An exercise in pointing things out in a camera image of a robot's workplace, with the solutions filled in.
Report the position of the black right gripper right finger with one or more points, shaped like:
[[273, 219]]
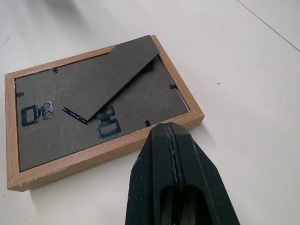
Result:
[[199, 168]]

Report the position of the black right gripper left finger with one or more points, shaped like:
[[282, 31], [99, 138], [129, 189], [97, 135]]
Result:
[[152, 164]]

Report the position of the wooden picture frame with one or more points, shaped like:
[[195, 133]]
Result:
[[93, 98]]

